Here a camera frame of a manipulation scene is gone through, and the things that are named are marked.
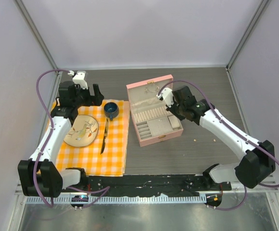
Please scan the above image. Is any pink jewelry box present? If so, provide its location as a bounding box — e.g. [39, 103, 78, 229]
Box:
[126, 75, 183, 147]

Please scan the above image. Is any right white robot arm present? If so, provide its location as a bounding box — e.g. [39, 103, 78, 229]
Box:
[158, 86, 276, 190]

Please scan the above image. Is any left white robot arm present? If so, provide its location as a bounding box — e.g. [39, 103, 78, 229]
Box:
[17, 81, 104, 198]

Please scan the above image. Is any dark blue mug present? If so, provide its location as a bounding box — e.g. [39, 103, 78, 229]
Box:
[104, 102, 120, 121]

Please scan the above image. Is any gold black knife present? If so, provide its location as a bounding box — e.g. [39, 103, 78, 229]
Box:
[100, 118, 109, 154]

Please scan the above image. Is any bird pattern ceramic plate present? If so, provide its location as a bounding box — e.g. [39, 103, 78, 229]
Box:
[64, 115, 99, 147]

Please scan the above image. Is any yellow checkered cloth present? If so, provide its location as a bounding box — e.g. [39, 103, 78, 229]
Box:
[55, 100, 130, 177]

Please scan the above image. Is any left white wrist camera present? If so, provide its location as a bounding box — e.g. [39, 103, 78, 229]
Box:
[67, 71, 88, 90]

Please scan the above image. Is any silver necklace in lid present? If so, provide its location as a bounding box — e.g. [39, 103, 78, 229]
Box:
[144, 84, 160, 95]

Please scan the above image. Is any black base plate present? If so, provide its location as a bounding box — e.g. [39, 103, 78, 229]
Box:
[59, 174, 232, 198]

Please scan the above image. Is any slotted white cable duct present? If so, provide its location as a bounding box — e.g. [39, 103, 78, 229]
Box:
[26, 193, 207, 204]

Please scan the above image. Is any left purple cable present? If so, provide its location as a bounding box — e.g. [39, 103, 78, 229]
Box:
[32, 69, 111, 208]

